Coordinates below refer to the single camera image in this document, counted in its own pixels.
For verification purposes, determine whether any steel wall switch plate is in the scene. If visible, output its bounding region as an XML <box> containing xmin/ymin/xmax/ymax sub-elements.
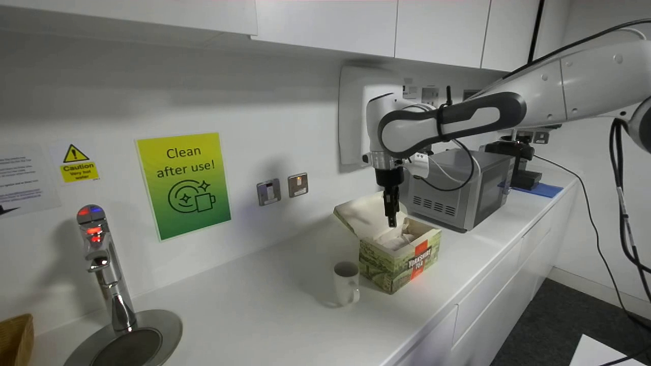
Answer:
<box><xmin>256</xmin><ymin>178</ymin><xmax>282</xmax><ymax>207</ymax></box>
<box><xmin>287</xmin><ymin>173</ymin><xmax>309</xmax><ymax>198</ymax></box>

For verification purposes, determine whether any white paper notice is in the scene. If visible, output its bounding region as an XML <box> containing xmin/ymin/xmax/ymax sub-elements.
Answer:
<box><xmin>0</xmin><ymin>145</ymin><xmax>62</xmax><ymax>220</ymax></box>

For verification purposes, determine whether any round steel drip tray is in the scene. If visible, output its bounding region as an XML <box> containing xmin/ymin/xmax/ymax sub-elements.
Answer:
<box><xmin>63</xmin><ymin>309</ymin><xmax>183</xmax><ymax>366</ymax></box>

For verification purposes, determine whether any green cardboard tea box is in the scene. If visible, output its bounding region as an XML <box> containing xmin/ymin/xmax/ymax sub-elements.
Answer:
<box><xmin>333</xmin><ymin>192</ymin><xmax>442</xmax><ymax>295</ymax></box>

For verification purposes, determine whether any black cable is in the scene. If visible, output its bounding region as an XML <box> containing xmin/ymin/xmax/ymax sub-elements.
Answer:
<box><xmin>532</xmin><ymin>154</ymin><xmax>651</xmax><ymax>328</ymax></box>

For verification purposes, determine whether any wicker basket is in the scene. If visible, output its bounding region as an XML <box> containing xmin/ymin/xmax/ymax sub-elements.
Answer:
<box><xmin>0</xmin><ymin>314</ymin><xmax>35</xmax><ymax>366</ymax></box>

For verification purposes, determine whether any chrome hot water tap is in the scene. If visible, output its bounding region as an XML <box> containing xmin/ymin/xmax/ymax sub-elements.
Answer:
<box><xmin>76</xmin><ymin>204</ymin><xmax>137</xmax><ymax>332</ymax></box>

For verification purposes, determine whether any silver microwave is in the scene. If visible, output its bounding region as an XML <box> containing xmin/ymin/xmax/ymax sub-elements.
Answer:
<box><xmin>407</xmin><ymin>148</ymin><xmax>515</xmax><ymax>234</ymax></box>

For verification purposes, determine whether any white ceramic mug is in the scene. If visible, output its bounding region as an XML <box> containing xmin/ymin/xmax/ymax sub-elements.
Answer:
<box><xmin>333</xmin><ymin>261</ymin><xmax>361</xmax><ymax>308</ymax></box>

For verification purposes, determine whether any green and yellow wall sign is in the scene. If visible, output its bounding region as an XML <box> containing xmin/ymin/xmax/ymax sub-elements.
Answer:
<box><xmin>135</xmin><ymin>132</ymin><xmax>232</xmax><ymax>242</ymax></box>

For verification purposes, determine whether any microwave door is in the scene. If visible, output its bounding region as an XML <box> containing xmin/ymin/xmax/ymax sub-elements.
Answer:
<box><xmin>474</xmin><ymin>155</ymin><xmax>515</xmax><ymax>230</ymax></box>

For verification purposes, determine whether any yellow caution sticker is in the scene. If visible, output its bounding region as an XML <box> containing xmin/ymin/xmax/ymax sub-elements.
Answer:
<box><xmin>60</xmin><ymin>144</ymin><xmax>101</xmax><ymax>184</ymax></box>

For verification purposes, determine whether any row of white wall cabinets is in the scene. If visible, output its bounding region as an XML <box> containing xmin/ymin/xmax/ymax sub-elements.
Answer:
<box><xmin>0</xmin><ymin>0</ymin><xmax>541</xmax><ymax>72</ymax></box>

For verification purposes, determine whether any row of wall sockets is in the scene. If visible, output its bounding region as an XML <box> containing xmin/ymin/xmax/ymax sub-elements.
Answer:
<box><xmin>402</xmin><ymin>84</ymin><xmax>441</xmax><ymax>108</ymax></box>

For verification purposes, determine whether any heap of white tea bags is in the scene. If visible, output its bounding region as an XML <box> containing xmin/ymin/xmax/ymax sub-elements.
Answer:
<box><xmin>373</xmin><ymin>220</ymin><xmax>424</xmax><ymax>251</ymax></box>

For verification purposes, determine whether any camera on mount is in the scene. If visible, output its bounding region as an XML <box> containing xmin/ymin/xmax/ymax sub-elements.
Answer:
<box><xmin>484</xmin><ymin>128</ymin><xmax>551</xmax><ymax>192</ymax></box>

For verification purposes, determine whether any blue cloth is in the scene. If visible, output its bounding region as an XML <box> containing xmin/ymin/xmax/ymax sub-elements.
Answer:
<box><xmin>498</xmin><ymin>181</ymin><xmax>565</xmax><ymax>199</ymax></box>

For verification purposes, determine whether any white drawer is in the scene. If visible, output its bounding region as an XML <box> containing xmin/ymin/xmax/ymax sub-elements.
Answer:
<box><xmin>394</xmin><ymin>305</ymin><xmax>459</xmax><ymax>366</ymax></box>
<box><xmin>450</xmin><ymin>238</ymin><xmax>525</xmax><ymax>366</ymax></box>
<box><xmin>520</xmin><ymin>184</ymin><xmax>580</xmax><ymax>308</ymax></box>

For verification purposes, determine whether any white board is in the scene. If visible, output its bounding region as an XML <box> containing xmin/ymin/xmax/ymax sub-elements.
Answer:
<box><xmin>569</xmin><ymin>333</ymin><xmax>651</xmax><ymax>366</ymax></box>

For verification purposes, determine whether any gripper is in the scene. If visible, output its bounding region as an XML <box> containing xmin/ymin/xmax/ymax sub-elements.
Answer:
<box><xmin>375</xmin><ymin>168</ymin><xmax>405</xmax><ymax>228</ymax></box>

